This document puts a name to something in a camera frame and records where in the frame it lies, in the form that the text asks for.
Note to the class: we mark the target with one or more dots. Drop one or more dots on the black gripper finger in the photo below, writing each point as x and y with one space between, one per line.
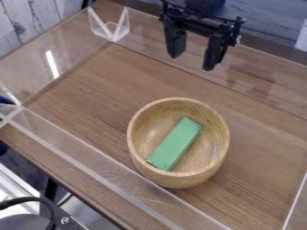
175 37
216 49

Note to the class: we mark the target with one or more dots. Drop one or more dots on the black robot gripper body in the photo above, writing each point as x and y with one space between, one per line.
205 16

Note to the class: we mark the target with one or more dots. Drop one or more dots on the green rectangular block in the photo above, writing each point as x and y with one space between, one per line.
175 144

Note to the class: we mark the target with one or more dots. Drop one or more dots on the brown wooden bowl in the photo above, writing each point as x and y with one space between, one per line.
150 125

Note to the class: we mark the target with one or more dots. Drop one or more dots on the white object at right edge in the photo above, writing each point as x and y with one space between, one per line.
300 45

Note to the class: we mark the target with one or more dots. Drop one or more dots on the clear acrylic tray walls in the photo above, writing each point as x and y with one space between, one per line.
81 79

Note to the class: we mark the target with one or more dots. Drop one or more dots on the black table leg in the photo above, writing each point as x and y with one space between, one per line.
50 190

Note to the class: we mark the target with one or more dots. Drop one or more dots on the black metal bracket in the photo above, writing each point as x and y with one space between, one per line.
58 220

